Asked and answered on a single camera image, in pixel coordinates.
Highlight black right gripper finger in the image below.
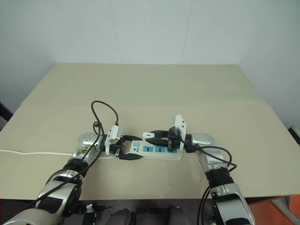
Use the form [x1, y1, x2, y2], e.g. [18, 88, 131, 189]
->
[145, 137, 170, 147]
[150, 129, 170, 139]

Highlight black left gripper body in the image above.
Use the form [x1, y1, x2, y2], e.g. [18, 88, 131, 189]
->
[109, 135, 126, 157]

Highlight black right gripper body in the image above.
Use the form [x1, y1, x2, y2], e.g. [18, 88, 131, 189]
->
[167, 128, 181, 151]

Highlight white power strip blue sockets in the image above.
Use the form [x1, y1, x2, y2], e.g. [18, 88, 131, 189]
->
[121, 138, 183, 163]

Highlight white charger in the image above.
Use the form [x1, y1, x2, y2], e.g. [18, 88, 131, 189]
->
[142, 132, 156, 142]

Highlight dark rounded shape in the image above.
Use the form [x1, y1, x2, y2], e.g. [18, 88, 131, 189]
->
[110, 208, 137, 225]
[166, 205, 186, 225]

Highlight dark object at room edge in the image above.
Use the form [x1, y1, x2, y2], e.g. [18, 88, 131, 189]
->
[0, 100, 14, 123]

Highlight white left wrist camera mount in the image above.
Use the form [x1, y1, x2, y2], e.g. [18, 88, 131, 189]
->
[104, 125, 124, 156]

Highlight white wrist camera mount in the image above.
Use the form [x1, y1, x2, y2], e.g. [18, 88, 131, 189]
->
[104, 125, 124, 156]
[169, 114, 188, 151]

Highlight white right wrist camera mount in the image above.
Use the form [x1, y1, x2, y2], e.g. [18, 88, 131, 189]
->
[169, 114, 188, 151]

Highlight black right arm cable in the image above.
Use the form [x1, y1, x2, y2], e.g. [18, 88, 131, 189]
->
[178, 137, 238, 225]

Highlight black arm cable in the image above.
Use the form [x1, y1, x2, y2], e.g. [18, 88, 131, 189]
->
[178, 137, 238, 225]
[34, 100, 120, 205]

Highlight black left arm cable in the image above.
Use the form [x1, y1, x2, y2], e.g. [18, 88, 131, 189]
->
[34, 100, 120, 205]

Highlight black bracket with metal clip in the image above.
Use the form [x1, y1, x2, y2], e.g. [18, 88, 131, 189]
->
[83, 203, 113, 225]

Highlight white power strip cord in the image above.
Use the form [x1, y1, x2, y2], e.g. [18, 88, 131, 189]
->
[0, 149, 114, 159]

